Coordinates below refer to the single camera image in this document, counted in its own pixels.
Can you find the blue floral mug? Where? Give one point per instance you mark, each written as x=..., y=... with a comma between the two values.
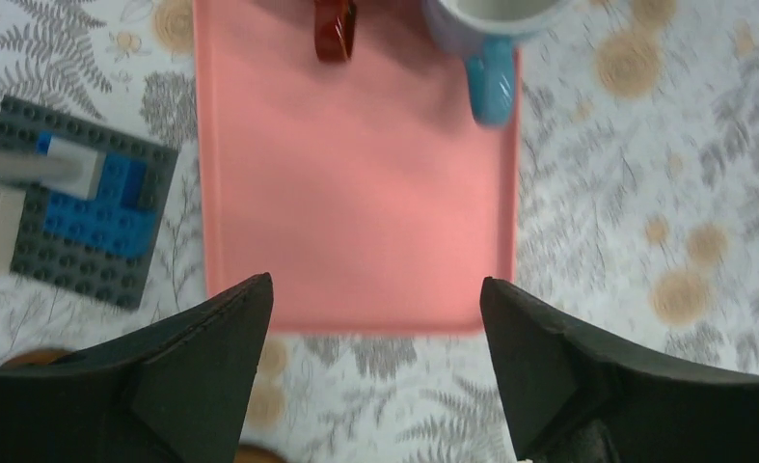
x=485, y=35

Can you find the building block model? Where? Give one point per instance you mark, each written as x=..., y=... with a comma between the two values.
x=93, y=234

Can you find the pink plastic tray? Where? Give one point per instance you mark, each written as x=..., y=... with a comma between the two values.
x=366, y=190

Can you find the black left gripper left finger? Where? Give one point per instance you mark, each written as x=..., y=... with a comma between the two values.
x=175, y=391

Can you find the light wooden coaster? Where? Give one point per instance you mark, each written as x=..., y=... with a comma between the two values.
x=256, y=454

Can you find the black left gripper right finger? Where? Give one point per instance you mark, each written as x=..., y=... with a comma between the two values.
x=573, y=392

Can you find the white cream cup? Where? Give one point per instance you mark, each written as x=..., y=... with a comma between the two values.
x=334, y=30

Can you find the dark brown wooden coaster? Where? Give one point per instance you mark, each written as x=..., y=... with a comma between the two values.
x=36, y=357

